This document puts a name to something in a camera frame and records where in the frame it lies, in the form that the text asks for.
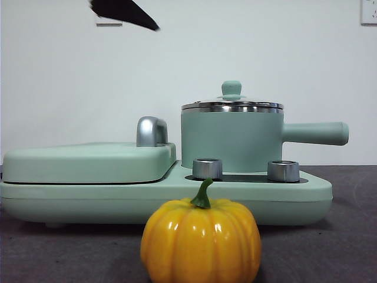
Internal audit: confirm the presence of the mint green griddle cover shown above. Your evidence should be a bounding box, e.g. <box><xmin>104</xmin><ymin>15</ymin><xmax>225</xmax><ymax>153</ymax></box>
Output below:
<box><xmin>2</xmin><ymin>142</ymin><xmax>177</xmax><ymax>185</ymax></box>

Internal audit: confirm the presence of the chrome griddle cover handle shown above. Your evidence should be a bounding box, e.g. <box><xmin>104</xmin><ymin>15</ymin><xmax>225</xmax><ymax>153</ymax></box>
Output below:
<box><xmin>136</xmin><ymin>116</ymin><xmax>170</xmax><ymax>147</ymax></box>

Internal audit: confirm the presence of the glass lid with green knob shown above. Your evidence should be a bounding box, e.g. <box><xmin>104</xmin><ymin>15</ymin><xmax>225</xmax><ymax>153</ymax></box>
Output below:
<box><xmin>181</xmin><ymin>81</ymin><xmax>284</xmax><ymax>109</ymax></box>

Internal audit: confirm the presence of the silver control knob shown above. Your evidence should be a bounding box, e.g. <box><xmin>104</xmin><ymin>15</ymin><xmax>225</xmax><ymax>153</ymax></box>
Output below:
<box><xmin>191</xmin><ymin>158</ymin><xmax>224</xmax><ymax>180</ymax></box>
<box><xmin>267</xmin><ymin>160</ymin><xmax>301</xmax><ymax>182</ymax></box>

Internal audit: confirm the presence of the mint green pot with handle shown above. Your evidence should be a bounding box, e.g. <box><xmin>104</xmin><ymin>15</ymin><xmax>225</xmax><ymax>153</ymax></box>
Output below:
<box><xmin>180</xmin><ymin>106</ymin><xmax>350</xmax><ymax>175</ymax></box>

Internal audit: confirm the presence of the mint green breakfast machine base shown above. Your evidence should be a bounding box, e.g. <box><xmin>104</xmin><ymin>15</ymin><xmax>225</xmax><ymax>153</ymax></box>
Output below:
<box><xmin>0</xmin><ymin>169</ymin><xmax>334</xmax><ymax>229</ymax></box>

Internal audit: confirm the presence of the yellow pumpkin with green stem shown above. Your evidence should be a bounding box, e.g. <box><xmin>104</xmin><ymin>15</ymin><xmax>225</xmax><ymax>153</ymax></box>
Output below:
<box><xmin>140</xmin><ymin>177</ymin><xmax>262</xmax><ymax>283</ymax></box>

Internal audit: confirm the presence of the white wall socket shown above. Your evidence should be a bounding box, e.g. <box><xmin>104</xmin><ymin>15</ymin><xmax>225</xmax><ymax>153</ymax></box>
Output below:
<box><xmin>94</xmin><ymin>13</ymin><xmax>124</xmax><ymax>27</ymax></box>
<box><xmin>361</xmin><ymin>0</ymin><xmax>377</xmax><ymax>27</ymax></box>

